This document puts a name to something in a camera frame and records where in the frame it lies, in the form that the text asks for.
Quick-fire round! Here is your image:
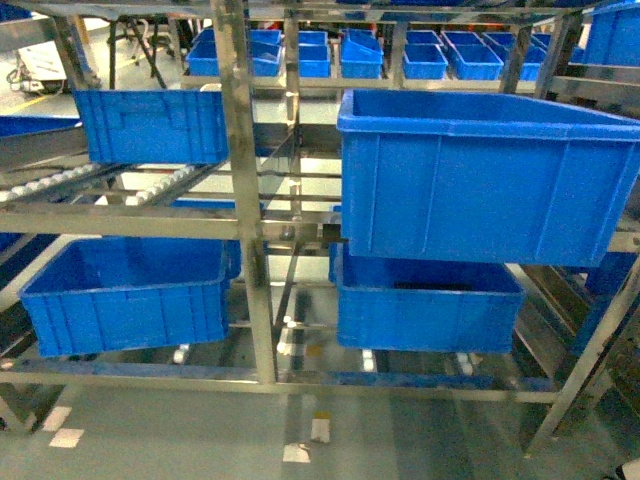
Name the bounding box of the blue crate lower centre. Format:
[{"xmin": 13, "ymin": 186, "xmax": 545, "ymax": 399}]
[{"xmin": 332, "ymin": 244, "xmax": 525, "ymax": 354}]

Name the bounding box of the blue crate upper left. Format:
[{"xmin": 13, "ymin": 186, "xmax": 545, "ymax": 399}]
[{"xmin": 74, "ymin": 90, "xmax": 229, "ymax": 165}]

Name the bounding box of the far rack of blue bins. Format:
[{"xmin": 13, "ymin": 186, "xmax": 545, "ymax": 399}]
[{"xmin": 184, "ymin": 27, "xmax": 586, "ymax": 82}]

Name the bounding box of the blue crate lower left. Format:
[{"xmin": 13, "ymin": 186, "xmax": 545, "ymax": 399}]
[{"xmin": 18, "ymin": 237, "xmax": 241, "ymax": 357}]

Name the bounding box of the blue crate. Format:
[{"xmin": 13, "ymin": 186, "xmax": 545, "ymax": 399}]
[
  {"xmin": 18, "ymin": 237, "xmax": 241, "ymax": 357},
  {"xmin": 74, "ymin": 90, "xmax": 229, "ymax": 165},
  {"xmin": 332, "ymin": 244, "xmax": 525, "ymax": 354}
]

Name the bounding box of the large blue bin upper centre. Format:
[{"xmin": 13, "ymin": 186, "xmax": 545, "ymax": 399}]
[{"xmin": 337, "ymin": 89, "xmax": 639, "ymax": 267}]

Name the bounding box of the stainless steel shelf frame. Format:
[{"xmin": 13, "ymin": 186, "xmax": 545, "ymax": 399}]
[{"xmin": 1, "ymin": 1, "xmax": 639, "ymax": 452}]

